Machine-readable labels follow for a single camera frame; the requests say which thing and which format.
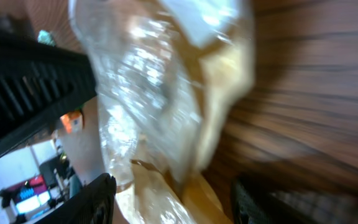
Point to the beige paper pouch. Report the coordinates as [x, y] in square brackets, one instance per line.
[167, 73]

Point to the green wet wipes pack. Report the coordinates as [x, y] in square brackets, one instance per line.
[45, 37]

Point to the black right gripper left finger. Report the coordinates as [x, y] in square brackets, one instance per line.
[94, 204]

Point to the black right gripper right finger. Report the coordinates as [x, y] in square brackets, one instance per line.
[253, 203]

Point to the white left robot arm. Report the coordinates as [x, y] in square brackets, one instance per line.
[38, 83]

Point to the orange tissue pack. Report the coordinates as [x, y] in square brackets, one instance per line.
[72, 121]

